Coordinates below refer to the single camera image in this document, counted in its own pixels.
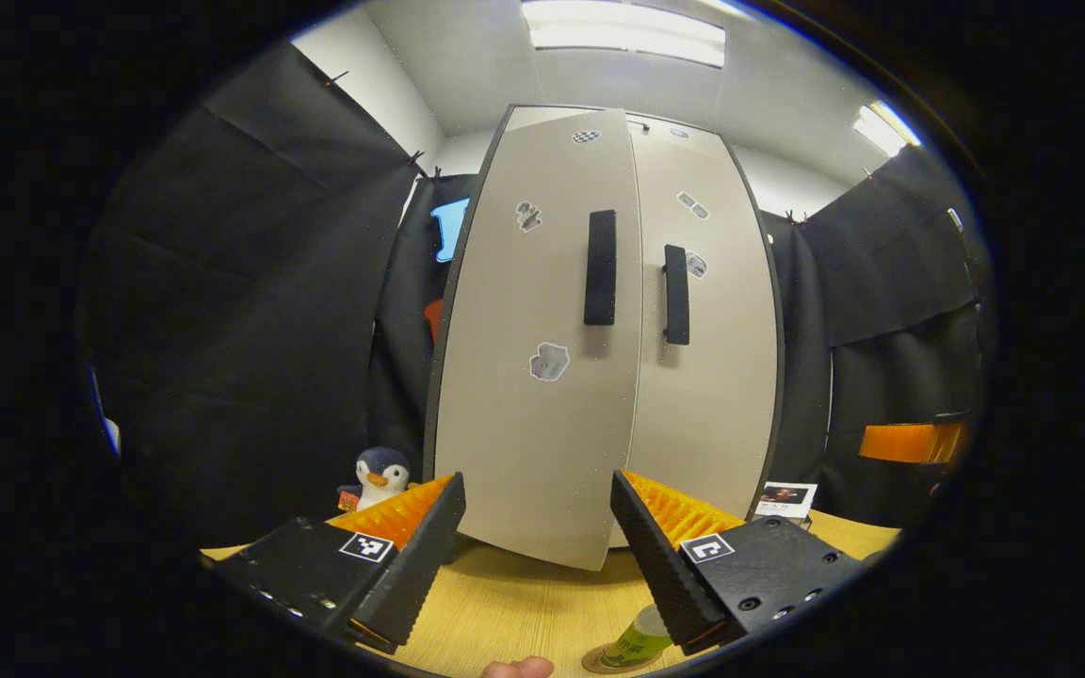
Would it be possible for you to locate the green tea bottle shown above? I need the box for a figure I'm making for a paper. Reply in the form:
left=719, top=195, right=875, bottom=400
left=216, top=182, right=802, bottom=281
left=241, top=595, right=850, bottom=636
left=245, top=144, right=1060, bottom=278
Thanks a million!
left=599, top=605, right=673, bottom=668

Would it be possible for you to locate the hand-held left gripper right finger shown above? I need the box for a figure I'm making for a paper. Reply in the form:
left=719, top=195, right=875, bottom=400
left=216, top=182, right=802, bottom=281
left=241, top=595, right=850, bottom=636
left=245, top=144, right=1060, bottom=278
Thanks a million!
left=609, top=469, right=866, bottom=657

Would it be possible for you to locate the ceiling light panel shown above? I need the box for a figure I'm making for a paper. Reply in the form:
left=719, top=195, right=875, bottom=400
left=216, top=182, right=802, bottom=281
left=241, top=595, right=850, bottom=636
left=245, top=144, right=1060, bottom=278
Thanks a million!
left=851, top=102, right=920, bottom=156
left=522, top=0, right=727, bottom=69

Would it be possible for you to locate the grey cabinet door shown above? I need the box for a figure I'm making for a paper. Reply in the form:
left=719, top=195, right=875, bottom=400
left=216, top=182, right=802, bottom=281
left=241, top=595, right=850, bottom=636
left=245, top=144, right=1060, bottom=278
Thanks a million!
left=608, top=132, right=779, bottom=549
left=434, top=108, right=642, bottom=573

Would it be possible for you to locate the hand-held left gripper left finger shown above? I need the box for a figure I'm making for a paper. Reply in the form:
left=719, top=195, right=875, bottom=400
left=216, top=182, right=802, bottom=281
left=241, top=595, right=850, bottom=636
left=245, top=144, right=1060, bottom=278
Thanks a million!
left=211, top=472, right=468, bottom=655

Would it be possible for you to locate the white photo-cover book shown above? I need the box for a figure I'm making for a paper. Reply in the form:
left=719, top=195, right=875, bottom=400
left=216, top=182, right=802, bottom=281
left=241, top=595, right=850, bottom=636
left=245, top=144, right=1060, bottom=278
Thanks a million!
left=754, top=481, right=819, bottom=525

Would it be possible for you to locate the grey cabinet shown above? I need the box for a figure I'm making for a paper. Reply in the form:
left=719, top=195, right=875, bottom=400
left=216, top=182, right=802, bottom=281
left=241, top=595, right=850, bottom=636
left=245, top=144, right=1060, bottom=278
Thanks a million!
left=422, top=104, right=785, bottom=557

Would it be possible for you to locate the penguin plush toy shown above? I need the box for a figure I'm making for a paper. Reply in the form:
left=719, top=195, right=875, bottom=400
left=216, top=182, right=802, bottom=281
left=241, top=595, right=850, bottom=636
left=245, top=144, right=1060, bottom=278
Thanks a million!
left=354, top=446, right=412, bottom=514

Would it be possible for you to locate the black door handle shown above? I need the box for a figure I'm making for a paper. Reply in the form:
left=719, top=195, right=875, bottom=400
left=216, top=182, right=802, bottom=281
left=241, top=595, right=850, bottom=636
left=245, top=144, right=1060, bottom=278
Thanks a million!
left=584, top=209, right=618, bottom=327
left=662, top=244, right=691, bottom=346

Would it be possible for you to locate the round cork coaster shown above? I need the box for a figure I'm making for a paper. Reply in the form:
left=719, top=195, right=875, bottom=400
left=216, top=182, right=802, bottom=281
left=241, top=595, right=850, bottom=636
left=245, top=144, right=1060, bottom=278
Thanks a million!
left=582, top=645, right=642, bottom=674

